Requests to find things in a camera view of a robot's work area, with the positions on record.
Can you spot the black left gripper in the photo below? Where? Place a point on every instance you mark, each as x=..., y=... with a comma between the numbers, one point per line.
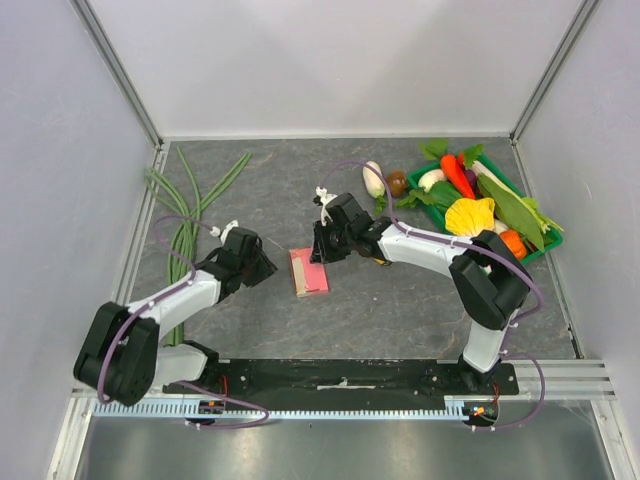
x=266, y=267

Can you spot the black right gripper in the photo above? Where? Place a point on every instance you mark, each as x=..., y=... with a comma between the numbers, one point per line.
x=322, y=242

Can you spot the pink express box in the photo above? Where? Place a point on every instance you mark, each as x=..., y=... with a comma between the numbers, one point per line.
x=309, y=278

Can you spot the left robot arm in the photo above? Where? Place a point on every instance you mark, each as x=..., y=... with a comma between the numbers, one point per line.
x=122, y=357

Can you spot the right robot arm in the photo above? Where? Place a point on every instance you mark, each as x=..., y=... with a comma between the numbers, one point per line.
x=491, y=283

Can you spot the white radish toy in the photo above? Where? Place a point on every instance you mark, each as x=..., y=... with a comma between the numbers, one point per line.
x=373, y=179

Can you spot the brown mushroom toy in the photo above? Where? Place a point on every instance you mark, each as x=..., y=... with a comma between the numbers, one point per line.
x=397, y=182

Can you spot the white turnip toy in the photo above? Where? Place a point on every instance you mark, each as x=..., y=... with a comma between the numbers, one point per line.
x=430, y=178

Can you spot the green long beans bundle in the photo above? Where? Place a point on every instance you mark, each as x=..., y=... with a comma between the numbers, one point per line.
x=181, y=189

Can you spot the green leafy vegetable toy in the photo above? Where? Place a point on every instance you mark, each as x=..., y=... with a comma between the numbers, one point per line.
x=441, y=196

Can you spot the yellow cabbage toy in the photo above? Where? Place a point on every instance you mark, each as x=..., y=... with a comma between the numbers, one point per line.
x=469, y=217

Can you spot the orange carrot toy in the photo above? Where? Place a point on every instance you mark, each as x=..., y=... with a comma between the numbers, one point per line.
x=454, y=173

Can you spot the orange pumpkin toy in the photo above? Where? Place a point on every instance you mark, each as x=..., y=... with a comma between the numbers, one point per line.
x=514, y=243

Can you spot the green corn toy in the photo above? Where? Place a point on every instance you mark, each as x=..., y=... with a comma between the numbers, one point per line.
x=521, y=214

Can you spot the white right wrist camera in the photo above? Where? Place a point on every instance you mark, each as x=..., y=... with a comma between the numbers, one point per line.
x=323, y=198

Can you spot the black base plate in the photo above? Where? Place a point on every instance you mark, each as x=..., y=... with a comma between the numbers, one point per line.
x=249, y=376

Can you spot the white cable duct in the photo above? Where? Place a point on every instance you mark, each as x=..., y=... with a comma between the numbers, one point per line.
x=200, y=409

